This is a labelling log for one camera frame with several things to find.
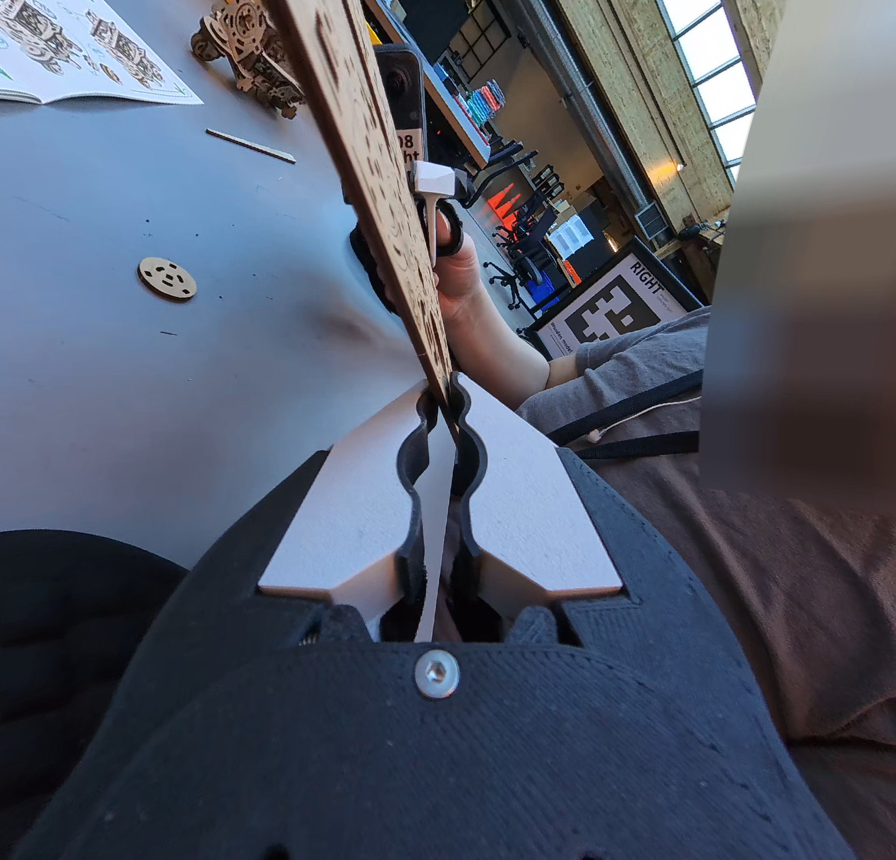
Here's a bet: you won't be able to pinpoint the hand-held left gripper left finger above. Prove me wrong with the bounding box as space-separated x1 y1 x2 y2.
258 379 449 642

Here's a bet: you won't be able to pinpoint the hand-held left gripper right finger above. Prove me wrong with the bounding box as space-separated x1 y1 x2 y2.
448 372 624 633

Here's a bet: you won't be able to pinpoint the black padded cloth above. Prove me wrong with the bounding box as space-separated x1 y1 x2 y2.
0 529 191 860

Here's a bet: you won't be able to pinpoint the metal ventilation duct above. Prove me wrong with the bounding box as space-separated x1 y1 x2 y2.
500 0 655 220

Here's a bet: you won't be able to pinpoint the black shoulder strap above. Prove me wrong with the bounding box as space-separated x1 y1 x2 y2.
545 370 704 460

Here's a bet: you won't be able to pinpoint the laser-cut wooden parts sheet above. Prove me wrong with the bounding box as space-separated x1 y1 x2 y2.
248 0 466 448

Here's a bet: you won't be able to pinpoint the thin wooden stick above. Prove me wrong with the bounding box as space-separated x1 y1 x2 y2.
205 128 298 165

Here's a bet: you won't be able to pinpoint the partly built wooden model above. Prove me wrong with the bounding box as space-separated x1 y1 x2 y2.
190 0 305 120

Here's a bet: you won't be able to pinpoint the round wooden disc part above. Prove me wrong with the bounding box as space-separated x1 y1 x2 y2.
137 256 198 303

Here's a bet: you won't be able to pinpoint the person's dark trousers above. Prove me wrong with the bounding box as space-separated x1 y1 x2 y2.
785 734 896 860

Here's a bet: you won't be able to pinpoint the framed marker sign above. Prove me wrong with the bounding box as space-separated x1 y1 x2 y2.
533 235 704 360

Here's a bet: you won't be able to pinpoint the person's right forearm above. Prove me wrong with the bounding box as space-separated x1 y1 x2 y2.
441 300 582 409

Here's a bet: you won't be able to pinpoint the person's right hand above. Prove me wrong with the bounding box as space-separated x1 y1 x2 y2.
430 212 491 329

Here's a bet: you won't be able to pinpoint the stack of coloured bins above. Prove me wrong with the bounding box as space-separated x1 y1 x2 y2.
465 79 506 124

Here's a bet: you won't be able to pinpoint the thin white cable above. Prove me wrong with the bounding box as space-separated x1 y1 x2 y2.
587 394 703 444

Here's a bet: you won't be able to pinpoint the model instruction booklet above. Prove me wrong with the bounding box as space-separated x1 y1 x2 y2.
0 0 205 106

